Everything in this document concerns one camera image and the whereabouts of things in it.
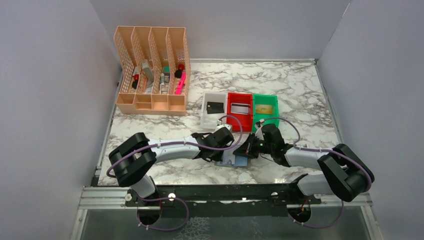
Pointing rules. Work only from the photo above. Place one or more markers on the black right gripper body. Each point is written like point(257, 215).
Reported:
point(247, 149)

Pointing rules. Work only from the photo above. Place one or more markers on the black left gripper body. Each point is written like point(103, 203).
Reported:
point(216, 156)

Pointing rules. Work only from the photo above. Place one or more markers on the grey metal card holder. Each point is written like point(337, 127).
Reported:
point(230, 160)

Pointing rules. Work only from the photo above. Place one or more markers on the white plastic bin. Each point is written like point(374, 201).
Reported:
point(209, 121)

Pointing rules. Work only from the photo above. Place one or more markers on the white magnetic stripe card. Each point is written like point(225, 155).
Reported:
point(240, 108)

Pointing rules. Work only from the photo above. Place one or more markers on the green plastic bin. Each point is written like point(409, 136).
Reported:
point(264, 99)

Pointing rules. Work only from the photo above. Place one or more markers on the red plastic bin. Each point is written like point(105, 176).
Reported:
point(245, 120)

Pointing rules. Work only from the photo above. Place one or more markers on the peach plastic desk organizer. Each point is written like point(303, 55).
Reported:
point(156, 70)

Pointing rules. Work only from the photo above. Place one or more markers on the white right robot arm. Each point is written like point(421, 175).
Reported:
point(343, 173)

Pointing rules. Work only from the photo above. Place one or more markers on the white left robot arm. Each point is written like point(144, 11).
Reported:
point(131, 160)

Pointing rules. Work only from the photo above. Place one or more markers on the black card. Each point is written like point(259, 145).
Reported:
point(215, 107)

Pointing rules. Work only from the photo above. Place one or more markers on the gold card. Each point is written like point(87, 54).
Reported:
point(264, 109)

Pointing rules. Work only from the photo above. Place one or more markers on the pink highlighter pen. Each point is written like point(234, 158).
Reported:
point(181, 84)

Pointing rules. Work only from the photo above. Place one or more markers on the red black stamp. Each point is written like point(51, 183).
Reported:
point(179, 71)

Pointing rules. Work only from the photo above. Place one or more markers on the grey box in organizer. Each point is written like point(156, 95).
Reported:
point(148, 70)

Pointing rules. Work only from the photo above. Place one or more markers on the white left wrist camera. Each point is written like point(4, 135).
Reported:
point(224, 126)

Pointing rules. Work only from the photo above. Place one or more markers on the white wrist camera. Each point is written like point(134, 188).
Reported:
point(224, 126)
point(259, 124)

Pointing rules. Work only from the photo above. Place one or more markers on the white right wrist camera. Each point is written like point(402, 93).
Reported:
point(259, 124)

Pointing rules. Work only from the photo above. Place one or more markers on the black mounting rail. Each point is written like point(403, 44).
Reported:
point(213, 200)

